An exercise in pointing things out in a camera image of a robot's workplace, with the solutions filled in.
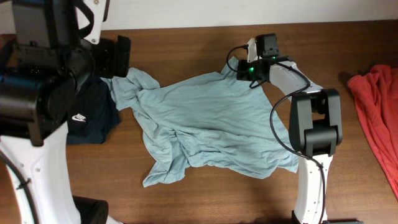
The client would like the dark navy garment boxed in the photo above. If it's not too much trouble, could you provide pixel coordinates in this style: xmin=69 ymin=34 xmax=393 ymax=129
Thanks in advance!
xmin=67 ymin=77 xmax=121 ymax=145

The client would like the light blue t-shirt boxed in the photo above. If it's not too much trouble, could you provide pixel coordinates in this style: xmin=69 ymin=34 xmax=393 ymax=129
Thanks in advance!
xmin=106 ymin=58 xmax=298 ymax=187

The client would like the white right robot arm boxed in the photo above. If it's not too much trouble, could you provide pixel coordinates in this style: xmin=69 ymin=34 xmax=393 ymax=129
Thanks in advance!
xmin=237 ymin=34 xmax=343 ymax=224

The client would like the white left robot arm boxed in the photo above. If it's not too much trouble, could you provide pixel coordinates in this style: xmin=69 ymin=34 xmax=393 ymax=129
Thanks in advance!
xmin=1 ymin=0 xmax=131 ymax=224

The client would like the red garment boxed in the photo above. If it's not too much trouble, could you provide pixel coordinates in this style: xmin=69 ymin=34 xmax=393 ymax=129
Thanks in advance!
xmin=347 ymin=65 xmax=397 ymax=196

